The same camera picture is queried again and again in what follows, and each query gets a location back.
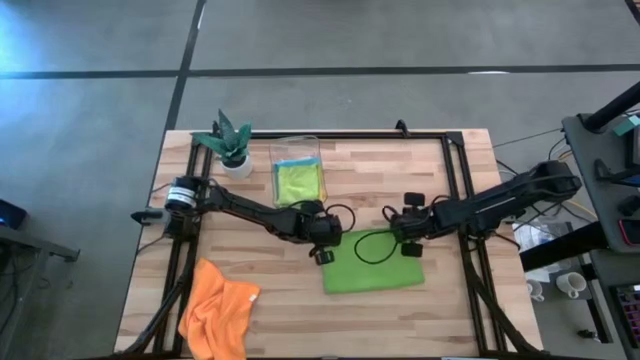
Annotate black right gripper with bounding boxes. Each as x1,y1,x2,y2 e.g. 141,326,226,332
388,191,437,259

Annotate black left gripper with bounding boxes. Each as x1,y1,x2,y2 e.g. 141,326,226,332
298,199,346,267

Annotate green microfiber towel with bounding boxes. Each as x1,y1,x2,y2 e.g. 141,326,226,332
273,162,325,209
321,228,426,295

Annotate teal microfiber towel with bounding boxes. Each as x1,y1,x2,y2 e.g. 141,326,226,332
272,157,322,170

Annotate clear plastic bin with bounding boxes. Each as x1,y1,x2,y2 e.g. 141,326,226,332
268,134,329,210

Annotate orange microfiber towel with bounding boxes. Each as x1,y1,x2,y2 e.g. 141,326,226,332
177,257,262,360

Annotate snake plant in white pot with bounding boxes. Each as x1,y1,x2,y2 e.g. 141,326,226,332
191,108,255,181

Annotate white papers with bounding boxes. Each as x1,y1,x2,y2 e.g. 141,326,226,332
512,219,571,284

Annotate white ceramic mug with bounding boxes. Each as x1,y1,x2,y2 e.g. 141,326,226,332
525,278,547,302
555,271,588,300

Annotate dark grey side desk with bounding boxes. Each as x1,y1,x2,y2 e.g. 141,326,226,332
562,112,640,360

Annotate black computer mouse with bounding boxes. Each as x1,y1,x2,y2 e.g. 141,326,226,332
617,194,640,217

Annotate phone with red case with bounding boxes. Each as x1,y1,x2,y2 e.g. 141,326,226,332
617,218,640,247

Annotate backlit black keyboard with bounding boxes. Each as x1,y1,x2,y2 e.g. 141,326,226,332
614,283,640,347

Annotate black round pole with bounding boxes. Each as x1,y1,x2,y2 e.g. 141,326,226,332
583,82,640,132

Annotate small teal box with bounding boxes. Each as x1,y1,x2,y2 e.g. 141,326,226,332
612,114,640,137

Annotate dark metal cart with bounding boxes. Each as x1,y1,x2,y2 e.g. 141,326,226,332
0,219,81,360

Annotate black device box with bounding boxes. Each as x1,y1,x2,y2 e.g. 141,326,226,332
0,198,28,230

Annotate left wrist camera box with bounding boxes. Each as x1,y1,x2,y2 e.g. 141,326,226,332
319,215,345,247

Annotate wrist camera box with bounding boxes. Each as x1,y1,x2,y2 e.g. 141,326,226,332
389,212,411,241
319,215,345,247

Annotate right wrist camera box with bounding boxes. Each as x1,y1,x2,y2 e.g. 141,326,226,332
389,212,411,241

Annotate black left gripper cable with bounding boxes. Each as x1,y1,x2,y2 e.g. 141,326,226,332
287,199,357,234

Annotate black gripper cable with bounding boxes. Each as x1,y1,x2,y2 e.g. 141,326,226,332
353,228,402,266
287,199,357,234

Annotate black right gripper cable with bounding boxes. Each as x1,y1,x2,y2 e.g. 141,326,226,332
353,228,402,266

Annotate black aluminium table frame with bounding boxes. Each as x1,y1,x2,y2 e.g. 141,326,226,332
113,118,546,360

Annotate yellow cable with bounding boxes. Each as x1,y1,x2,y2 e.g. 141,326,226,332
569,199,600,221

